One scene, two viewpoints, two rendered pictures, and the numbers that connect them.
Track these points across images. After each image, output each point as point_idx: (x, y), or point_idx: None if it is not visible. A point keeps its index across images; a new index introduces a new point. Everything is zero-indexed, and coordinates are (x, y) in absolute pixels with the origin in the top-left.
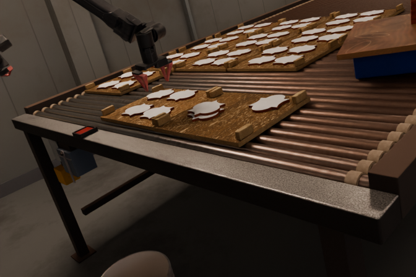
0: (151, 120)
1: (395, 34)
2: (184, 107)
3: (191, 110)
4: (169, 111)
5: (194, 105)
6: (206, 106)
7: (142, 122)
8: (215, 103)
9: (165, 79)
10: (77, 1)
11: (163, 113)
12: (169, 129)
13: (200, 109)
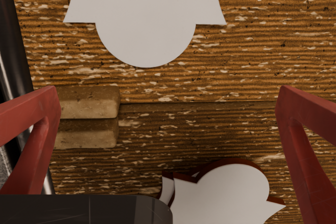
0: (72, 27)
1: None
2: (243, 68)
3: (176, 195)
4: (171, 60)
5: (273, 98)
6: (227, 212)
7: None
8: (251, 223)
9: (285, 94)
10: None
11: (104, 118)
12: (59, 189)
13: (193, 218)
